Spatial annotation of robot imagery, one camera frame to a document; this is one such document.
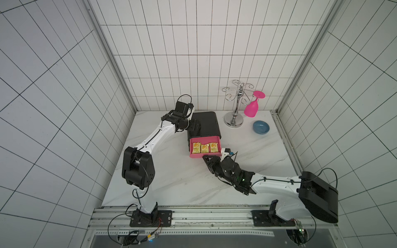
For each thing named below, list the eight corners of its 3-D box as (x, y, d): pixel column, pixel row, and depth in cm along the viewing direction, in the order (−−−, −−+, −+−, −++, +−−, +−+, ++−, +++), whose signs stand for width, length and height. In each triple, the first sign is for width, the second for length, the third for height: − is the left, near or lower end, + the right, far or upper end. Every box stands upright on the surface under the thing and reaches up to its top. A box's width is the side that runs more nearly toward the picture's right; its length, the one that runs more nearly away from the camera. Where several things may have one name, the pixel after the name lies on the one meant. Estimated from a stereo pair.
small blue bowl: (254, 134, 108) (256, 130, 105) (251, 124, 114) (252, 120, 111) (268, 134, 108) (271, 130, 105) (265, 124, 114) (267, 120, 111)
